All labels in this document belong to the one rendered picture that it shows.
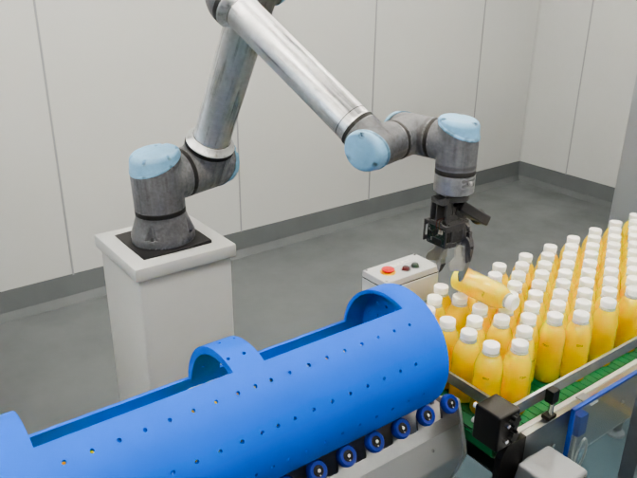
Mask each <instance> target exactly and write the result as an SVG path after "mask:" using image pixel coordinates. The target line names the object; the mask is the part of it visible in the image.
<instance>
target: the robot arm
mask: <svg viewBox="0 0 637 478"><path fill-rule="evenodd" d="M205 1H206V5H207V8H208V10H209V13H210V14H211V16H212V17H213V18H214V19H215V20H216V22H217V23H218V24H219V25H221V26H222V31H221V35H220V38H219V42H218V46H217V48H216V52H215V56H214V59H213V63H212V67H211V70H210V74H209V79H208V83H207V86H206V90H205V94H204V97H203V100H202V104H201V107H200V111H199V115H198V118H197V122H196V125H195V127H193V128H191V129H190V130H189V131H188V133H187V134H186V137H185V141H184V144H183V146H181V147H177V146H176V145H173V144H170V143H164V144H161V143H157V144H151V145H147V146H144V147H141V148H139V149H137V150H135V151H133V152H132V153H131V154H130V156H129V175H130V180H131V188H132V195H133V201H134V208H135V216H136V217H135V221H134V225H133V228H132V232H131V238H132V243H133V244H134V245H135V246H136V247H138V248H143V249H148V250H163V249H171V248H178V247H181V246H184V245H186V244H188V243H189V242H190V241H191V240H192V239H193V238H194V237H195V228H194V225H193V223H192V221H191V219H190V217H189V215H188V213H187V211H186V201H185V198H186V197H189V196H192V195H195V194H197V193H201V192H204V191H207V190H209V189H212V188H215V187H218V186H222V185H224V184H226V183H228V182H229V181H230V180H232V179H233V178H234V177H235V176H236V175H237V173H238V171H239V166H240V158H239V154H238V153H237V152H236V147H235V145H234V142H233V140H232V139H231V137H232V134H233V131H234V127H235V124H236V121H237V119H238V116H239V113H240V110H241V107H242V103H243V100H244V97H245V94H246V90H247V87H248V84H249V80H250V77H251V74H252V71H253V68H254V65H255V63H256V60H257V57H258V55H259V56H260V57H261V58H262V59H263V60H264V61H265V62H266V63H267V64H268V65H269V66H270V67H271V68H272V69H273V70H274V71H275V72H276V73H277V74H278V75H279V76H280V77H281V78H282V79H283V80H284V81H285V83H286V84H287V85H288V86H289V87H290V88H291V89H292V90H293V91H294V92H295V93H296V94H297V95H298V96H299V97H300V98H301V99H302V100H303V101H304V102H305V103H306V104H307V105H308V106H309V107H310V108H311V109H312V110H313V111H314V112H315V113H316V114H317V115H318V116H319V117H320V118H321V119H322V120H323V121H324V123H325V124H326V125H327V126H328V127H329V128H330V129H331V130H332V131H333V132H334V133H335V134H336V135H337V136H338V137H339V138H340V140H341V141H342V143H343V144H344V150H345V155H346V157H347V159H348V161H349V162H350V163H351V164H352V165H353V166H354V167H355V168H356V169H358V170H359V171H362V172H371V171H376V170H380V169H382V168H384V167H385V166H386V165H389V164H391V163H393V162H395V161H397V160H400V159H403V158H405V157H408V156H411V155H418V156H425V157H429V158H433V159H435V171H434V182H433V190H434V191H435V192H436V193H437V194H435V195H432V196H431V204H430V217H427V218H424V230H423V240H425V239H427V241H428V242H430V243H431V244H433V245H435V246H434V248H433V249H432V250H430V251H429V252H428V253H427V255H426V259H427V260H436V266H437V269H438V271H439V272H440V271H441V270H442V269H443V267H444V266H445V264H446V257H447V250H448V249H449V248H455V249H454V258H453V259H452V260H451V261H450V262H449V264H448V268H449V270H450V271H459V272H458V280H459V282H461V281H462V280H463V278H464V276H465V274H466V272H467V270H468V267H469V264H470V261H471V259H472V254H473V250H474V241H473V237H472V231H471V229H470V227H471V225H470V224H469V220H468V219H470V220H471V222H472V223H474V224H476V225H480V224H482V225H485V226H487V225H488V223H489V221H490V219H491V216H490V215H488V214H486V213H485V212H484V211H483V210H481V209H477V208H475V207H474V206H472V205H470V204H469V203H467V201H468V200H469V196H470V195H471V194H473V193H474V188H475V179H476V169H477V160H478V151H479V142H480V140H481V135H480V131H481V125H480V123H479V122H478V121H477V120H476V119H474V118H472V117H470V116H467V115H459V114H454V113H447V114H443V115H441V116H440V117H439V118H434V117H430V116H424V115H419V114H413V113H411V112H408V111H395V112H393V113H391V114H389V115H388V116H387V117H386V119H385V120H384V122H381V121H380V120H379V119H378V118H377V117H376V116H375V115H374V114H373V113H372V112H371V111H368V110H367V109H366V108H365V107H364V106H363V105H362V104H361V103H360V102H359V101H358V100H357V99H356V98H355V97H354V96H353V95H352V94H351V93H350V92H349V91H348V90H347V89H346V88H345V87H344V86H343V85H342V84H341V83H340V82H339V81H338V80H337V79H336V78H335V77H334V76H333V75H332V74H331V73H330V72H329V71H328V70H327V69H326V68H325V67H324V66H323V65H322V64H321V63H320V62H319V61H318V60H317V59H316V58H315V57H314V56H313V55H312V54H311V53H310V52H308V51H307V50H306V49H305V48H304V47H303V46H302V45H301V44H300V43H299V42H298V41H297V40H296V39H295V38H294V37H293V36H292V35H291V34H290V33H289V32H288V31H287V30H286V29H285V28H284V27H283V26H282V25H281V24H280V23H279V22H278V21H277V20H276V19H275V18H274V17H273V16H272V12H273V9H274V7H275V6H278V5H280V4H281V3H283V2H284V1H285V0H205ZM466 218H468V219H466ZM426 224H428V233H427V234H425V232H426ZM460 243H461V244H460ZM457 244H460V245H457ZM456 245H457V246H456Z"/></svg>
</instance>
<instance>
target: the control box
mask: <svg viewBox="0 0 637 478"><path fill-rule="evenodd" d="M407 260H408V261H407ZM405 261H406V262H405ZM401 262H402V263H401ZM413 262H416V263H418V264H419V267H412V266H411V263H413ZM397 263H398V264H397ZM399 263H400V264H399ZM385 266H389V267H394V272H392V273H385V272H384V271H382V269H381V268H382V267H385ZM402 266H409V270H403V269H402ZM437 282H438V269H437V266H436V264H434V263H432V262H431V261H429V260H427V259H425V258H423V257H421V256H419V255H417V254H412V255H410V256H406V257H403V258H400V259H397V260H394V261H391V262H388V263H386V264H382V265H379V266H376V267H371V268H368V269H365V270H363V280H362V291H363V290H366V289H369V288H372V287H375V286H377V285H383V284H397V285H401V286H404V287H406V288H408V289H409V290H411V291H412V292H414V293H415V294H416V295H417V296H419V297H420V298H421V299H422V300H423V301H425V300H427V299H428V295H429V294H433V291H434V285H435V284H437Z"/></svg>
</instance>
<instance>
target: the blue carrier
mask: <svg viewBox="0 0 637 478"><path fill-rule="evenodd" d="M360 344H361V345H360ZM343 351H344V352H343ZM220 363H221V365H220ZM307 365H308V366H309V367H308V366H307ZM448 370H449V360H448V352H447V347H446V340H445V337H444V334H443V331H442V329H441V327H440V325H439V323H438V322H437V320H436V318H435V316H434V315H433V313H432V312H431V310H430V309H429V308H428V306H427V305H426V304H425V302H424V301H423V300H422V299H421V298H420V297H419V296H417V295H416V294H415V293H414V292H412V291H411V290H409V289H408V288H406V287H404V286H401V285H397V284H383V285H377V286H375V287H372V288H369V289H366V290H363V291H360V292H358V293H357V294H355V295H354V296H353V298H352V299H351V300H350V301H349V303H348V305H347V308H346V311H345V315H344V320H343V321H340V322H336V323H333V324H330V325H327V326H325V327H322V328H320V329H317V330H315V331H312V332H309V333H307V334H304V335H301V336H298V337H296V338H293V339H291V340H287V341H284V342H281V343H278V344H276V345H273V346H270V347H267V348H265V349H263V350H260V351H258V352H257V350H256V349H255V348H254V347H253V346H252V345H251V344H249V343H248V342H247V341H246V340H243V339H241V338H239V337H235V336H230V337H227V338H224V339H221V340H217V341H214V342H211V343H208V344H205V345H202V346H199V347H197V348H196V349H195V350H194V351H193V353H192V354H191V359H190V363H189V376H188V377H185V378H182V379H179V380H177V381H175V382H172V383H170V384H167V385H164V386H161V387H159V388H156V389H153V390H151V391H149V392H146V393H143V394H140V395H136V396H133V397H130V398H128V399H125V400H122V401H120V402H118V403H115V404H112V405H110V406H107V407H104V408H101V409H99V410H96V411H94V412H91V413H89V414H84V415H81V416H79V417H76V418H73V419H71V420H68V421H65V422H63V423H61V424H58V425H55V426H52V427H50V428H47V429H44V430H41V431H39V432H35V433H32V434H30V435H28V434H27V431H26V429H25V427H24V425H23V423H22V421H21V419H20V418H19V416H18V415H17V413H16V412H15V411H11V412H8V413H5V414H0V478H280V477H282V476H284V475H285V474H287V473H289V472H291V471H293V470H295V469H298V468H300V467H302V466H304V465H306V464H308V463H310V462H312V461H314V460H316V459H318V458H320V457H321V456H323V455H326V454H328V453H330V452H332V451H334V450H337V449H339V448H341V447H343V446H345V445H347V444H349V443H351V442H353V441H355V440H356V439H358V438H360V437H362V436H364V435H366V434H368V433H370V432H373V431H375V430H377V429H379V428H381V427H383V426H385V425H387V424H389V423H391V422H392V421H394V420H396V419H398V418H400V417H402V416H404V415H406V414H409V413H411V412H413V411H415V410H417V409H419V408H421V407H424V406H426V405H428V404H429V403H431V402H432V401H434V400H435V399H436V398H438V397H439V396H440V394H441V393H442V392H443V390H444V388H445V386H446V382H447V378H448ZM218 377H219V378H218ZM269 379H270V380H271V382H270V381H269ZM210 380H211V381H210ZM207 381H208V382H207ZM203 383H204V384H203ZM199 384H201V385H199ZM197 385H198V386H197ZM366 385H367V386H366ZM194 386H196V387H194ZM254 386H255V387H256V388H254ZM192 387H193V388H192ZM189 388H190V389H189ZM188 389H189V390H188ZM236 393H238V394H239V395H237V394H236ZM331 400H332V402H331ZM214 401H216V402H217V404H215V403H214ZM313 408H314V410H313ZM191 411H194V413H192V412H191ZM277 424H278V426H277ZM261 432H262V433H261ZM241 440H243V441H242V442H241ZM91 450H92V451H93V452H94V453H90V451H91ZM218 450H220V451H219V452H218ZM195 460H197V462H196V463H195ZM62 462H66V464H65V465H63V464H62Z"/></svg>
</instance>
